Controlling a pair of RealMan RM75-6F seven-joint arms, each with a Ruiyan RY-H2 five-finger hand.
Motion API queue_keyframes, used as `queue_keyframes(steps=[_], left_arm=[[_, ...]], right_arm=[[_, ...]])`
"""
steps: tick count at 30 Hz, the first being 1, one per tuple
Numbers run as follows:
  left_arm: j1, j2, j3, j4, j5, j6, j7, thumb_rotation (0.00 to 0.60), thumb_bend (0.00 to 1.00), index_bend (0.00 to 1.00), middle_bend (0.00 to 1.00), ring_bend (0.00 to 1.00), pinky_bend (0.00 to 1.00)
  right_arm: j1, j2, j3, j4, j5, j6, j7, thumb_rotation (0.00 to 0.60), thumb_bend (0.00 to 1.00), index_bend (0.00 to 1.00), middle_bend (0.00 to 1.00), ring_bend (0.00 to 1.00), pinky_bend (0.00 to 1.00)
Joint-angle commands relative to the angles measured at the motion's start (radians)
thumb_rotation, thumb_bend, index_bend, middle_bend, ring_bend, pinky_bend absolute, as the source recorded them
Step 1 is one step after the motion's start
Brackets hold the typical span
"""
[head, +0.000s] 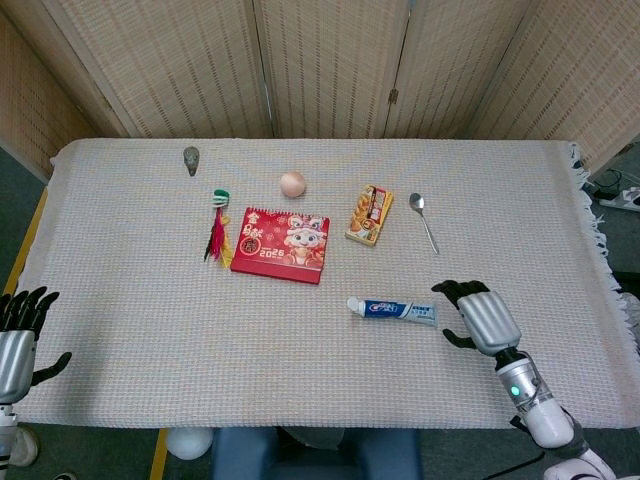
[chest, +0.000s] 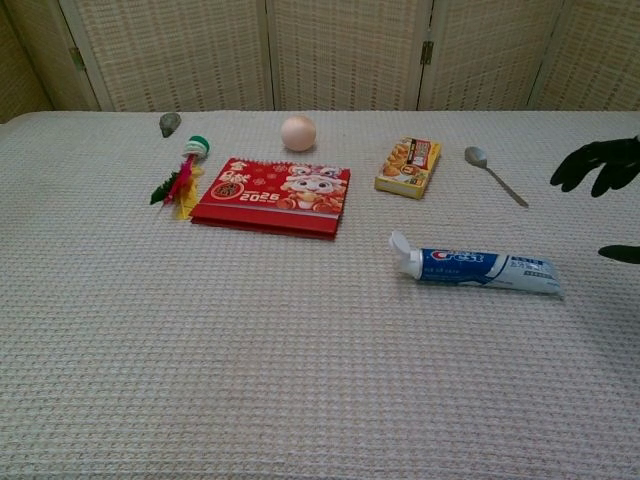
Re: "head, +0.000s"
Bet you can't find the red 2026 desk calendar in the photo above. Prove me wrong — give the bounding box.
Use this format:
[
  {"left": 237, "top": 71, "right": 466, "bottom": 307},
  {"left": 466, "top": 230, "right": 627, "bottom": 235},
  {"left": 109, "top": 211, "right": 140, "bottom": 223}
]
[{"left": 230, "top": 206, "right": 331, "bottom": 287}]

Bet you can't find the brown egg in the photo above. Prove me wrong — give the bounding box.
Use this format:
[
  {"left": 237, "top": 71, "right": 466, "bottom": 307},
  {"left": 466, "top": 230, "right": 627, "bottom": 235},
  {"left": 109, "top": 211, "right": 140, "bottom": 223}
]
[{"left": 279, "top": 171, "right": 307, "bottom": 199}]

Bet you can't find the woven folding screen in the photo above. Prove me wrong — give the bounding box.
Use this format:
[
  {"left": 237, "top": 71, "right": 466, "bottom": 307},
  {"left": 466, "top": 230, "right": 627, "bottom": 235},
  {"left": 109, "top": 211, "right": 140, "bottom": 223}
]
[{"left": 0, "top": 0, "right": 640, "bottom": 179}]

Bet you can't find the white blue toothpaste tube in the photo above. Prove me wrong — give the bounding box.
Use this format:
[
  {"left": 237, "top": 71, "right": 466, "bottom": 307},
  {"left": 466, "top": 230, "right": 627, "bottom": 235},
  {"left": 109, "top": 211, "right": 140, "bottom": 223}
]
[{"left": 346, "top": 296, "right": 439, "bottom": 328}]

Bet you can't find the yellow curry box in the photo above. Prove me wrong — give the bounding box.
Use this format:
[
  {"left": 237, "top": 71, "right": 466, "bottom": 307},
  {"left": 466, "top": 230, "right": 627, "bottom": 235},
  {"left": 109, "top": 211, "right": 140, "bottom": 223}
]
[{"left": 344, "top": 183, "right": 395, "bottom": 248}]

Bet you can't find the white power strip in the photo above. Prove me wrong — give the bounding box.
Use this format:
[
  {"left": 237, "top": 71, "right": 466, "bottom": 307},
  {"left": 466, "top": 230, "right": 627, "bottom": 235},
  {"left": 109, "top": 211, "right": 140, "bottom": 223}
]
[{"left": 598, "top": 185, "right": 640, "bottom": 214}]

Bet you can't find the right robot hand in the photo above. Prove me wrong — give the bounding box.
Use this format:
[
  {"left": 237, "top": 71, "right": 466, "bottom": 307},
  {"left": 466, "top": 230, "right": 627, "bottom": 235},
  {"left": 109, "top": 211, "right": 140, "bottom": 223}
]
[{"left": 431, "top": 279, "right": 522, "bottom": 357}]

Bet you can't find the white round ball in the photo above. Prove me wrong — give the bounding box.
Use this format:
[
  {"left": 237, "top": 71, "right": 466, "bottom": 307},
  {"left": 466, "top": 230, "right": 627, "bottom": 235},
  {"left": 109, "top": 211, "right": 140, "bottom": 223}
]
[{"left": 165, "top": 428, "right": 214, "bottom": 460}]

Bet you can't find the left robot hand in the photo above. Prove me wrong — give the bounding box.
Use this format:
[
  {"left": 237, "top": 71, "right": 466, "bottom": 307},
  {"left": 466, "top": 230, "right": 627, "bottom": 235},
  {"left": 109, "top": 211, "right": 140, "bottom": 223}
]
[{"left": 0, "top": 286, "right": 73, "bottom": 405}]

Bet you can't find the white woven tablecloth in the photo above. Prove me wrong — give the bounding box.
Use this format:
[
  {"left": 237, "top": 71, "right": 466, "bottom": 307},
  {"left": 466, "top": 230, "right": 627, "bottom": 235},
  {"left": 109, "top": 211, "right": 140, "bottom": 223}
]
[{"left": 9, "top": 138, "right": 640, "bottom": 430}]

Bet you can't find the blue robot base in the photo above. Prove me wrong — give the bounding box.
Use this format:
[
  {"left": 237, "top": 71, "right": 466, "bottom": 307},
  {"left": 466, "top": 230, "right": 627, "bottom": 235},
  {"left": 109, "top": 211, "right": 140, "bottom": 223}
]
[{"left": 211, "top": 428, "right": 424, "bottom": 480}]

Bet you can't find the feather shuttlecock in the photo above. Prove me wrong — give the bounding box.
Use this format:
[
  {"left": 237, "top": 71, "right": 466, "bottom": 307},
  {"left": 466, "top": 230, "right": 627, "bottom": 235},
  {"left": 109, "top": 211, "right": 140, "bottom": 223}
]
[{"left": 202, "top": 188, "right": 235, "bottom": 269}]

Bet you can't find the metal spoon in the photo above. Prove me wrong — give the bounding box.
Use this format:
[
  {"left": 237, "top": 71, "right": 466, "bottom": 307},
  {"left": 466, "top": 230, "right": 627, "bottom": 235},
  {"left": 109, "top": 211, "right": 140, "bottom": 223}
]
[{"left": 408, "top": 192, "right": 440, "bottom": 255}]

